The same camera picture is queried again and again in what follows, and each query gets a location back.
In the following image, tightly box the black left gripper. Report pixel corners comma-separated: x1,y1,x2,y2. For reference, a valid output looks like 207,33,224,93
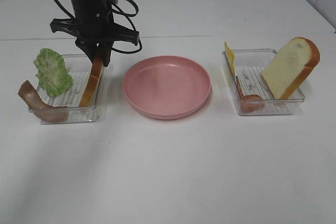
50,3,140,67

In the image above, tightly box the tray bread slice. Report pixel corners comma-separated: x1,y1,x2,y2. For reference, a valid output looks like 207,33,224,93
79,56,103,107
261,37,320,100

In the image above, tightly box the green lettuce leaf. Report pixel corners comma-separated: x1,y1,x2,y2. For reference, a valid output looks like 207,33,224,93
34,48,73,97

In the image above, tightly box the tray bacon strip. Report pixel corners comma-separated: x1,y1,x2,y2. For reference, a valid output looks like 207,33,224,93
18,80,69,123
236,76,265,113

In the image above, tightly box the yellow cheese slice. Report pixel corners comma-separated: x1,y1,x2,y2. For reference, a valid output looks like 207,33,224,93
224,41,236,76

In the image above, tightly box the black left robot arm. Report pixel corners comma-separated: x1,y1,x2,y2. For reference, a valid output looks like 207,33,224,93
50,0,142,67

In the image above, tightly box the clear plastic left tray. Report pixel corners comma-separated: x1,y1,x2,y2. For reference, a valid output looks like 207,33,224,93
28,54,106,124

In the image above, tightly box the clear plastic tray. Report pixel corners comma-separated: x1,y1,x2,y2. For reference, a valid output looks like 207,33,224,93
28,54,106,124
222,49,305,116

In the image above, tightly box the pink plate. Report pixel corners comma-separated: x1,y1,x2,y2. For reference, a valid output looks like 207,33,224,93
123,56,212,120

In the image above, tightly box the clear plastic right tray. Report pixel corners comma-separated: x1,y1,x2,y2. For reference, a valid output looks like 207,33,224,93
222,49,305,116

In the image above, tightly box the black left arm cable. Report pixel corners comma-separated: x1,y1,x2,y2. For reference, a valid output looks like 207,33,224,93
31,0,143,54

